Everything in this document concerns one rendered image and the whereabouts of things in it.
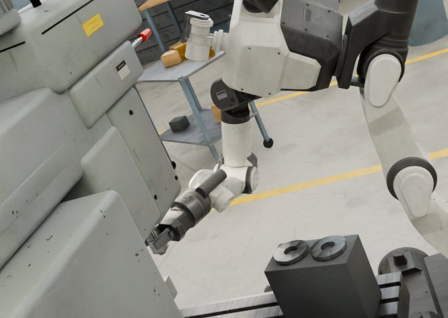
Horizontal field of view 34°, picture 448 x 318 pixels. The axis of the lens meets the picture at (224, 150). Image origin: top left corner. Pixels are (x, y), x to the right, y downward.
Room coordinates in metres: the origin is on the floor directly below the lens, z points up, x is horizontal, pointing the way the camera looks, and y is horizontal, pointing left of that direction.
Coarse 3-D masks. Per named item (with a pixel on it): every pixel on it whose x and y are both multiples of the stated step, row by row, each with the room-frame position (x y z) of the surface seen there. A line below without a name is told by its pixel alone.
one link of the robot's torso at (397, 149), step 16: (384, 64) 1.85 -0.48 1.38; (400, 64) 1.85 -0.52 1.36; (368, 80) 1.87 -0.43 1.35; (384, 80) 1.85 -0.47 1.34; (368, 96) 1.87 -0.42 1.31; (384, 96) 1.85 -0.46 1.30; (368, 112) 1.87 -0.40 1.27; (384, 112) 1.87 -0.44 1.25; (400, 112) 1.87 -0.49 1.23; (384, 128) 1.89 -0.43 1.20; (400, 128) 1.89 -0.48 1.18; (384, 144) 1.90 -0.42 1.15; (400, 144) 1.89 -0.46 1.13; (416, 144) 1.88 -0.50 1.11; (384, 160) 1.90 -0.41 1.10; (400, 160) 1.89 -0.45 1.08; (416, 160) 1.87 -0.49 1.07; (384, 176) 1.94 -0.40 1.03; (432, 176) 1.86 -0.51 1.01; (432, 192) 1.87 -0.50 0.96
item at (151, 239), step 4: (160, 228) 1.76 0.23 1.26; (156, 232) 1.74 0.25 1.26; (160, 232) 1.75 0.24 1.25; (148, 236) 1.74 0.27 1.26; (152, 236) 1.73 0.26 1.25; (156, 236) 1.74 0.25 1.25; (148, 240) 1.74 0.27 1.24; (152, 240) 1.73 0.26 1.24; (148, 244) 1.75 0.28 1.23; (152, 244) 1.74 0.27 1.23; (168, 244) 1.76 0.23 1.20; (152, 248) 1.74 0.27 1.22; (160, 248) 1.73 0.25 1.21; (164, 248) 1.74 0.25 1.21; (156, 252) 1.74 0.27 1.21; (160, 252) 1.73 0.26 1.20
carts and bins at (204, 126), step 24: (432, 0) 5.89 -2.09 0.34; (432, 24) 5.89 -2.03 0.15; (144, 72) 5.66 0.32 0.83; (168, 72) 5.31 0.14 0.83; (192, 72) 5.01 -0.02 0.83; (192, 96) 5.86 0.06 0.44; (192, 120) 5.67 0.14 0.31; (216, 120) 5.41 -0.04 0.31; (192, 144) 5.17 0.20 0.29; (264, 144) 5.19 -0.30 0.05
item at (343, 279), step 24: (312, 240) 1.63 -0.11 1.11; (336, 240) 1.55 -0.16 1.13; (360, 240) 1.56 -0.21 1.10; (288, 264) 1.56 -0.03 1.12; (312, 264) 1.52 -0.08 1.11; (336, 264) 1.48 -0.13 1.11; (360, 264) 1.52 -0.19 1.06; (288, 288) 1.56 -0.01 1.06; (312, 288) 1.52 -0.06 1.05; (336, 288) 1.49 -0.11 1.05; (360, 288) 1.48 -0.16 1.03; (288, 312) 1.57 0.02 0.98; (312, 312) 1.54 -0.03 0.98; (336, 312) 1.50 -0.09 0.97; (360, 312) 1.47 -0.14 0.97
